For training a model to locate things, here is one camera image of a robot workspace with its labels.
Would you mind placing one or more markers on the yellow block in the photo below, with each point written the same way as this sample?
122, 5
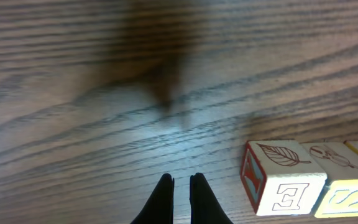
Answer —
339, 197

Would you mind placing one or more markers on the wooden letter E block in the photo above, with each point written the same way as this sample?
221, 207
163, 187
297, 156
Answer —
280, 177

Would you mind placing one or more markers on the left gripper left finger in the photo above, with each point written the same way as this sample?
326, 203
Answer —
159, 207

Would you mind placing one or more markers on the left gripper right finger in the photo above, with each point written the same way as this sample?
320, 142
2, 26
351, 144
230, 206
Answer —
205, 208

